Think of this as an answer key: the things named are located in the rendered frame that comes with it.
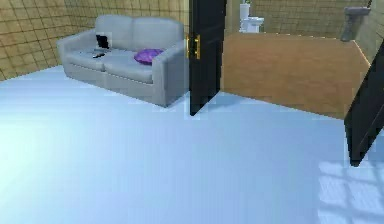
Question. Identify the black room door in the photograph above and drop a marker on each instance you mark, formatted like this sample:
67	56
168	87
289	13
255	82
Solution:
206	50

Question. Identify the purple round cushion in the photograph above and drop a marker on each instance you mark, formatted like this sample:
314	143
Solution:
148	55

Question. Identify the grey two-seat sofa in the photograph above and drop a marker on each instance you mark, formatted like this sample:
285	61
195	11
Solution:
126	68

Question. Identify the white toilet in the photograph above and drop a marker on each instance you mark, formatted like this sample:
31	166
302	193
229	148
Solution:
250	20

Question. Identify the black open laptop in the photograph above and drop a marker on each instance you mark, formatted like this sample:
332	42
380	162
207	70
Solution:
102	41

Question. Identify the grey wall sink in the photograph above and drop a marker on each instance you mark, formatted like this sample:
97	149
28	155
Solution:
354	20

